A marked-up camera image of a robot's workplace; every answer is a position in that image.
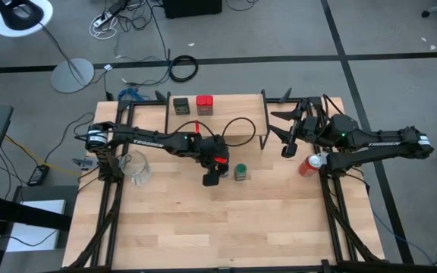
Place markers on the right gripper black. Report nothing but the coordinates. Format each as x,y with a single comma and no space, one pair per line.
311,136

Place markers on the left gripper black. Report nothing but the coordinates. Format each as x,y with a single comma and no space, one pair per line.
212,149

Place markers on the red patterned smoked paprika tin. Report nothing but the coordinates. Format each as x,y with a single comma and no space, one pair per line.
204,102

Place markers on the black pepper tin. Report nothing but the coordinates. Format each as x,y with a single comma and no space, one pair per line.
181,106

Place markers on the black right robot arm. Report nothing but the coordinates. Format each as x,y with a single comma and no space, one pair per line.
385,146

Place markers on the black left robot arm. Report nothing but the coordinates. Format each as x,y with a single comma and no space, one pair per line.
146,138

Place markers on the oregano jar green lid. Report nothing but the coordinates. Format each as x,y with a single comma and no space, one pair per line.
240,170

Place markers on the red soda can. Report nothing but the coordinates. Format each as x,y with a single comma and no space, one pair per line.
309,167

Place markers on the clear glass measuring cup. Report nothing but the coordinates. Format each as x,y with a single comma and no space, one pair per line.
135,167

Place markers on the silver clamp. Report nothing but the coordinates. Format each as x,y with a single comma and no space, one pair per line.
83,163

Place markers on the black computer case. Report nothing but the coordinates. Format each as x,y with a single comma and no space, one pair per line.
192,7

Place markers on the floor stand grey round base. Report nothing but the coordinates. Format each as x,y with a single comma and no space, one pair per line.
72,76

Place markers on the black power adapter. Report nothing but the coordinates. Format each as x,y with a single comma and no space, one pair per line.
38,175

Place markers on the white panel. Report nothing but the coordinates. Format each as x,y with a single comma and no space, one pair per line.
36,227

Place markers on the white power strip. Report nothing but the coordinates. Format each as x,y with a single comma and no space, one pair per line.
102,19

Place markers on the black aluminium rig frame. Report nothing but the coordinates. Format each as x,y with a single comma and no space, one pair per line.
109,168

